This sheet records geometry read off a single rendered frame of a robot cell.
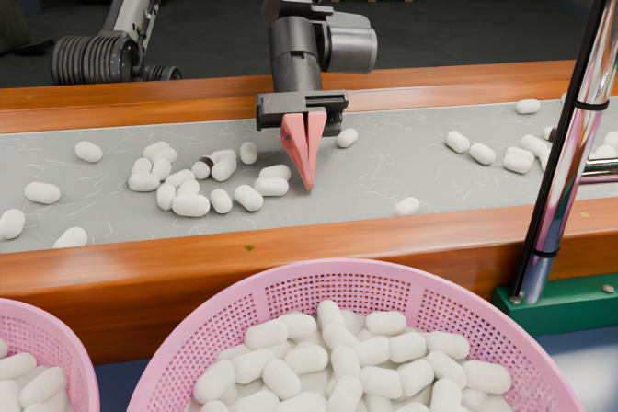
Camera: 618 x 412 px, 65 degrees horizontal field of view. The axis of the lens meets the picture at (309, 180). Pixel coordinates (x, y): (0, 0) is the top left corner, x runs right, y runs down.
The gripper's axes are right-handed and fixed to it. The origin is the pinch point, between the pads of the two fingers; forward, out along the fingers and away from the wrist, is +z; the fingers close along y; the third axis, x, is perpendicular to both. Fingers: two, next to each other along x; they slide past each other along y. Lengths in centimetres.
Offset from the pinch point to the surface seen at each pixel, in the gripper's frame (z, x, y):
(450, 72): -23.9, 17.8, 28.3
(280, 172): -1.6, 1.2, -2.9
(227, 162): -3.9, 2.7, -8.7
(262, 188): 0.6, -0.2, -5.1
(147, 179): -2.0, 1.7, -17.3
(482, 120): -11.4, 10.9, 27.8
